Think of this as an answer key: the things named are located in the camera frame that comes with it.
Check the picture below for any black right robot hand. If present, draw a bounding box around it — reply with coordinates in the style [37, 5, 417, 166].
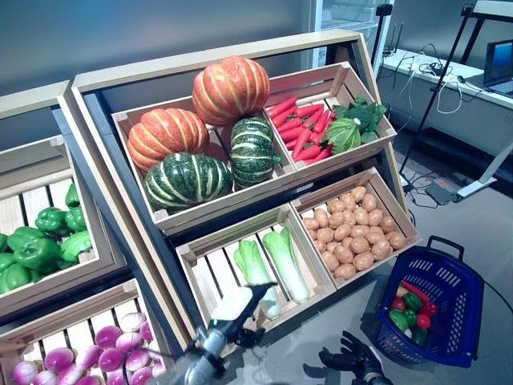
[302, 330, 388, 380]

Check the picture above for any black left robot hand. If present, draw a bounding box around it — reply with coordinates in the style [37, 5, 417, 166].
[208, 281, 278, 349]

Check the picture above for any blue plastic shopping basket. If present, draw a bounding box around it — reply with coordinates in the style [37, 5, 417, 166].
[375, 235, 486, 369]

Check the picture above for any napa cabbage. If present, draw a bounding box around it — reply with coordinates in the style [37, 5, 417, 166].
[262, 226, 310, 305]
[233, 239, 281, 321]

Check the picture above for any wooden cabbage crate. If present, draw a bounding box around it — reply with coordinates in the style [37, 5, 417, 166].
[175, 203, 337, 334]

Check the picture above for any red bell pepper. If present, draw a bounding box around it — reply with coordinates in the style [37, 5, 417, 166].
[418, 301, 440, 320]

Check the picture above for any long red chili pepper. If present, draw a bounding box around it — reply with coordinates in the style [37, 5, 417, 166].
[400, 280, 432, 306]

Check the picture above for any wooden pumpkin crate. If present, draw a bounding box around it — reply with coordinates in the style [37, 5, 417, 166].
[111, 95, 297, 234]

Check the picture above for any wide dark green pumpkin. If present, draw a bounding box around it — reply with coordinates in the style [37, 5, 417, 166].
[143, 152, 234, 213]

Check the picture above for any wooden potato crate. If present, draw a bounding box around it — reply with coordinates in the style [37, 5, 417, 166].
[289, 167, 422, 290]

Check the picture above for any wooden purple onion crate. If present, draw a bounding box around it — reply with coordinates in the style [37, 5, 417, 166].
[0, 280, 189, 385]

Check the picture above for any small dark green pumpkin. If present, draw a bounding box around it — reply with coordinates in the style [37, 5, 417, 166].
[229, 115, 282, 189]

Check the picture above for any grey power adapter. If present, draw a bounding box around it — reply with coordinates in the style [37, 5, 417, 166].
[424, 178, 463, 205]

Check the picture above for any flat orange pumpkin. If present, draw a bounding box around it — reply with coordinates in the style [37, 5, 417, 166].
[127, 107, 211, 174]

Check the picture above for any wooden carrot crate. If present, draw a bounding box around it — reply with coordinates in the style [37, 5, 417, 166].
[262, 62, 398, 174]

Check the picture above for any light green lettuce head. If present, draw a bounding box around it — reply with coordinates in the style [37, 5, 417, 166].
[320, 116, 364, 156]

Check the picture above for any large round orange pumpkin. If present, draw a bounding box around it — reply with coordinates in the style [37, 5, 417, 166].
[192, 55, 271, 128]

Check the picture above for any white desk leg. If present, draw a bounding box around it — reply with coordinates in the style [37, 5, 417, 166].
[456, 140, 513, 198]

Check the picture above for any wooden green pepper crate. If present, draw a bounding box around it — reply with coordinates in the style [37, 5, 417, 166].
[0, 136, 126, 318]

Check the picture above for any dark green leafy vegetable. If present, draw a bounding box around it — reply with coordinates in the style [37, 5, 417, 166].
[331, 94, 389, 145]

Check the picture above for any large wooden display stand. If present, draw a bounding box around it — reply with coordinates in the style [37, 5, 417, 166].
[70, 28, 424, 354]

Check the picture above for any white long table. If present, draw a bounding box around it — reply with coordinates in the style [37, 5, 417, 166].
[378, 48, 513, 136]

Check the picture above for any black tripod stand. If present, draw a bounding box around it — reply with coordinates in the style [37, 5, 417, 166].
[398, 3, 488, 189]

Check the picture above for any black router with antennas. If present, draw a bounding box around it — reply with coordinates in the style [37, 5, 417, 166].
[382, 22, 404, 57]

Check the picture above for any white framed glass door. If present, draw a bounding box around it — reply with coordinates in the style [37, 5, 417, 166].
[310, 0, 396, 69]

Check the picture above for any open laptop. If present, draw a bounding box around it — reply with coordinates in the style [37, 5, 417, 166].
[467, 38, 513, 96]

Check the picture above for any white desk top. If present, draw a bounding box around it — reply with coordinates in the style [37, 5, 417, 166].
[472, 0, 513, 21]

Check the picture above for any thin black cable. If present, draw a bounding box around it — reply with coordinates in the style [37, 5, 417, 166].
[483, 280, 513, 314]

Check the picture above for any black floor cable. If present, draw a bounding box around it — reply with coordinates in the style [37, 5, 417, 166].
[400, 168, 442, 210]

